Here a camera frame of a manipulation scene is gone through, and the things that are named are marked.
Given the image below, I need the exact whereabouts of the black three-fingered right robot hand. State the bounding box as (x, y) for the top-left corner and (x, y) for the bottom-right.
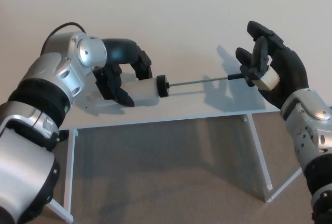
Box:
(234, 20), (310, 110)

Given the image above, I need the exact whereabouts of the white air pump black handle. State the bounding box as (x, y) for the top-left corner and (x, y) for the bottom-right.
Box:
(87, 74), (244, 105)

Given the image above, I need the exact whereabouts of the white desk trestle leg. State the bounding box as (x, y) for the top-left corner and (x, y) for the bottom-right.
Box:
(46, 127), (79, 221)
(243, 113), (303, 204)

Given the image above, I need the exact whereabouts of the black three-fingered left robot hand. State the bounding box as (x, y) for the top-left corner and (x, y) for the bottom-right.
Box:
(92, 37), (154, 108)

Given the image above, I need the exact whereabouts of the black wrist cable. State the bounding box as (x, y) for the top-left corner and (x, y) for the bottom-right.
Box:
(39, 22), (88, 54)

